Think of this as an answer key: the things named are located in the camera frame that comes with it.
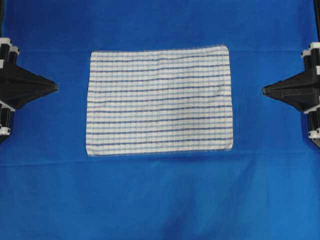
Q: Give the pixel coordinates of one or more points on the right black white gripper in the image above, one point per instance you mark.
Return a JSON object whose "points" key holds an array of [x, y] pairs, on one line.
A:
{"points": [[306, 102]]}

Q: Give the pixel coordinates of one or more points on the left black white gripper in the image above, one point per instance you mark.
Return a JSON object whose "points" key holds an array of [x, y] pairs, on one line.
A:
{"points": [[14, 99]]}

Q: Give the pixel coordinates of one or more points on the blue striped white towel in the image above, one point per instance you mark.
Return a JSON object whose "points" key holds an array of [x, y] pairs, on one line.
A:
{"points": [[159, 101]]}

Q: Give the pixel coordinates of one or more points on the blue table cloth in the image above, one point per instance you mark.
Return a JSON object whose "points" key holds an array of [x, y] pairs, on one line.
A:
{"points": [[267, 187]]}

